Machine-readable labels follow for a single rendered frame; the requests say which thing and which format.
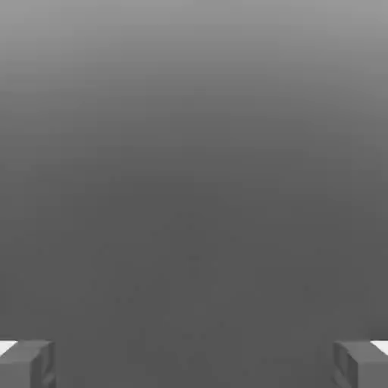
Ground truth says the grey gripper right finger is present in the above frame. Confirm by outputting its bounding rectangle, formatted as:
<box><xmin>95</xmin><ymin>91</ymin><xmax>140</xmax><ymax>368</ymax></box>
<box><xmin>332</xmin><ymin>339</ymin><xmax>388</xmax><ymax>388</ymax></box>

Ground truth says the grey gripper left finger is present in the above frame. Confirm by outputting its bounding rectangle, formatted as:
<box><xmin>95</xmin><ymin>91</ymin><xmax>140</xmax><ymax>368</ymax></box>
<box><xmin>0</xmin><ymin>339</ymin><xmax>58</xmax><ymax>388</ymax></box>

